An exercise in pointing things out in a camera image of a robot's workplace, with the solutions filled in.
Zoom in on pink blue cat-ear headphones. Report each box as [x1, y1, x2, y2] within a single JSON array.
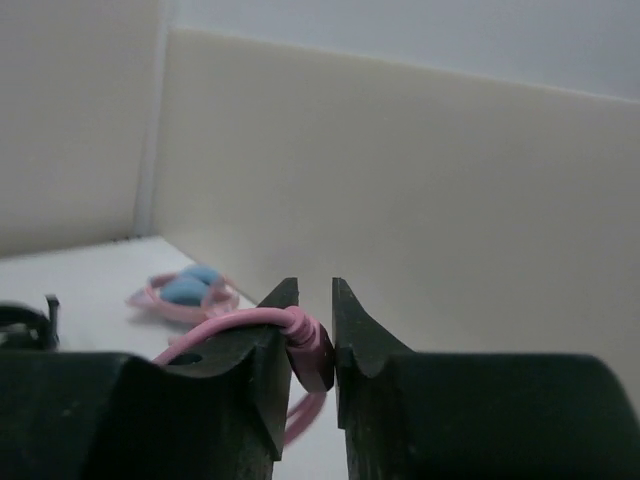
[[125, 264, 240, 325]]

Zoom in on large pink headphones with cable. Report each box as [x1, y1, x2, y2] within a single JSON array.
[[153, 306, 335, 446]]

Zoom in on black gaming headset with mic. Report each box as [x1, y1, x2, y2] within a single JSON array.
[[1, 295, 60, 351]]

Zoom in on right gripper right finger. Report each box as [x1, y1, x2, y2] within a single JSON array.
[[332, 278, 639, 479]]

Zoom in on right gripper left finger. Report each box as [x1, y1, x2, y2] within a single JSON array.
[[0, 277, 300, 480]]

